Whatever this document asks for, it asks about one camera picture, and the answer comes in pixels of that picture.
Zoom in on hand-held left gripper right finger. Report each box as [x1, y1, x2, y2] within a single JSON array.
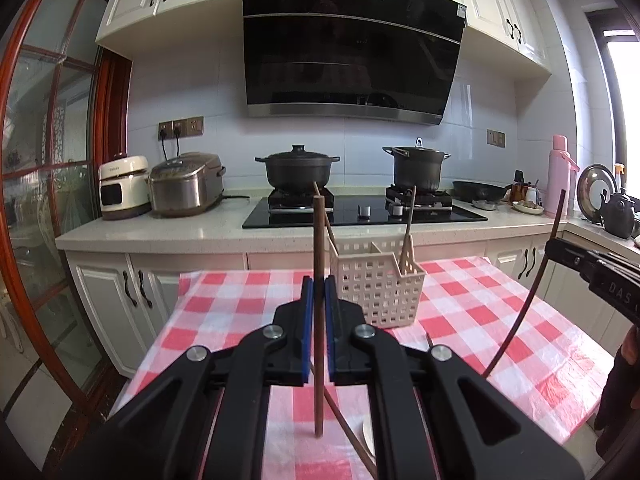
[[324, 276, 586, 480]]

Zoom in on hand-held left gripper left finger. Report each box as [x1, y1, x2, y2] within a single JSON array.
[[60, 276, 316, 480]]

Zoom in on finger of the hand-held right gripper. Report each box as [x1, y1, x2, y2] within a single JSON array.
[[545, 237, 601, 283]]

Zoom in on beige perforated plastic basket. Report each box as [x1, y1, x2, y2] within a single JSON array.
[[327, 234, 427, 330]]

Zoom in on person's right forearm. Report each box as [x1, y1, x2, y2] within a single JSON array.
[[595, 327, 640, 457]]

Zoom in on white lower cabinet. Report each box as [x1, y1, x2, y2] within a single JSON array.
[[484, 232, 640, 331], [65, 250, 251, 382]]

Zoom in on white cabinet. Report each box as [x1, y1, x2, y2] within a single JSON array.
[[65, 250, 251, 382], [484, 232, 640, 331], [95, 0, 246, 61], [450, 0, 553, 79]]

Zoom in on black teapot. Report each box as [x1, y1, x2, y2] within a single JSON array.
[[599, 189, 639, 239]]

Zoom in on pink thermos bottle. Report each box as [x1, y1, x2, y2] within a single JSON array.
[[546, 134, 581, 219]]

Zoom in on condiment bottles on tray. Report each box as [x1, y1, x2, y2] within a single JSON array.
[[510, 170, 546, 215]]

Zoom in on glass pot lid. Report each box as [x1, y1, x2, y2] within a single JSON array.
[[576, 163, 617, 224]]

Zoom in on red white checkered tablecloth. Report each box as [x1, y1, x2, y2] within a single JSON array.
[[105, 256, 616, 480]]

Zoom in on black frying pan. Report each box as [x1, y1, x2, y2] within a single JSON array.
[[452, 180, 509, 204]]

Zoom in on black glass gas cooktop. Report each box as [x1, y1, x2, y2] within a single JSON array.
[[242, 186, 489, 229]]

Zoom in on dark framed window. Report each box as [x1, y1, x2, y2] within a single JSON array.
[[585, 9, 640, 241]]

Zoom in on black casserole pot with lid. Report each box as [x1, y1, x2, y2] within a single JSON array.
[[254, 144, 341, 192]]

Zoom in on dark steel stock pot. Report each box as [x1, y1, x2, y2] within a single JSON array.
[[382, 137, 452, 193]]

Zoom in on silver rice cooker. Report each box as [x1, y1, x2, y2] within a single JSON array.
[[148, 152, 227, 218]]

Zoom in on white small cooker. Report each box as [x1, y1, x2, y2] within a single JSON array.
[[98, 155, 152, 221]]

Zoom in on white upper cabinet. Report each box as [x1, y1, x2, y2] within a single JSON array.
[[450, 0, 553, 79], [95, 0, 246, 61]]

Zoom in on black range hood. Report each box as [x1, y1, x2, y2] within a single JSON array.
[[241, 0, 468, 127]]

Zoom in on red framed glass door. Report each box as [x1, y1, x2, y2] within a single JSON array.
[[0, 0, 134, 461]]

